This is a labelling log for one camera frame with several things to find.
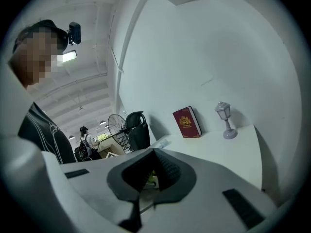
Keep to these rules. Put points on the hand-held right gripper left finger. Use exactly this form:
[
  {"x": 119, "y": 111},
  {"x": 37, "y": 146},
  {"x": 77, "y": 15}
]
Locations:
[{"x": 131, "y": 176}]

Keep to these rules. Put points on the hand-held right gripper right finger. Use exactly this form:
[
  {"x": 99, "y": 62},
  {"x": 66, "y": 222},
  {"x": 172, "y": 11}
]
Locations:
[{"x": 170, "y": 173}]

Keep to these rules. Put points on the black office chair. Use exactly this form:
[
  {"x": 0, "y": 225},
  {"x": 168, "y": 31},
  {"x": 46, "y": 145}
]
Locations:
[{"x": 138, "y": 132}]

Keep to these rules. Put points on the dark red book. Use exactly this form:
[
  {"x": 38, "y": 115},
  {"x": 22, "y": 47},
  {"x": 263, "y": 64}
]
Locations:
[{"x": 187, "y": 122}]

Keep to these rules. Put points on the lilac lantern table lamp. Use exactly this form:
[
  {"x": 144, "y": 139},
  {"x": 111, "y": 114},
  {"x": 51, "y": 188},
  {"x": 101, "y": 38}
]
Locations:
[{"x": 226, "y": 120}]

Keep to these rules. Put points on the person's black shirt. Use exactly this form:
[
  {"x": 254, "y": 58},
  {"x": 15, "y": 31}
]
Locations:
[{"x": 41, "y": 132}]

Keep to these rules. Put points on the ceiling light panel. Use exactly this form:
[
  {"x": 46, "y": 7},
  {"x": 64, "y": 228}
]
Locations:
[{"x": 69, "y": 56}]

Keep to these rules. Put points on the person's head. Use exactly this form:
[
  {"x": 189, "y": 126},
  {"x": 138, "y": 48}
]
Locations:
[{"x": 31, "y": 62}]

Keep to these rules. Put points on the black head-worn camera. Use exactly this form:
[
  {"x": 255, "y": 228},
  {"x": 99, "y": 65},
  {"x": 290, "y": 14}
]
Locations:
[{"x": 74, "y": 33}]

